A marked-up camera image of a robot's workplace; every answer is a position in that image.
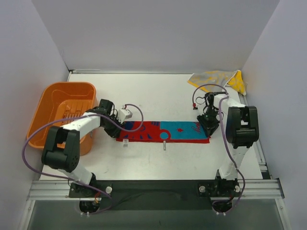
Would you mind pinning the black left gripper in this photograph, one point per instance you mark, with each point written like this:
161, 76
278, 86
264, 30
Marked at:
112, 129

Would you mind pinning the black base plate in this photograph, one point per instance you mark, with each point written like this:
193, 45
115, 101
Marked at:
182, 195

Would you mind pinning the aluminium front rail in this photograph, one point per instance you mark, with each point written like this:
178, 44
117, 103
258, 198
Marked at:
63, 190

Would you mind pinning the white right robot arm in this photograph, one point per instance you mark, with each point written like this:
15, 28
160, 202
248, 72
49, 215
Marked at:
240, 129

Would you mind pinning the orange plastic basket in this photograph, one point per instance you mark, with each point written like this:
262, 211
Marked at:
63, 100

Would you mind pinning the red blue patterned towel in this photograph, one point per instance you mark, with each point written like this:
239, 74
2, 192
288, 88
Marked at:
160, 131

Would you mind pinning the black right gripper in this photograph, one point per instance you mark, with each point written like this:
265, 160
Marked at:
208, 123

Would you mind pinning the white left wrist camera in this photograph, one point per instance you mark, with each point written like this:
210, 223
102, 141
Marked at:
124, 114

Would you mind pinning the grey yellow towel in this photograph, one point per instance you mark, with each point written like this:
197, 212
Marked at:
222, 78

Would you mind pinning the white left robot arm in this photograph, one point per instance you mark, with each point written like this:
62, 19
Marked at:
62, 147

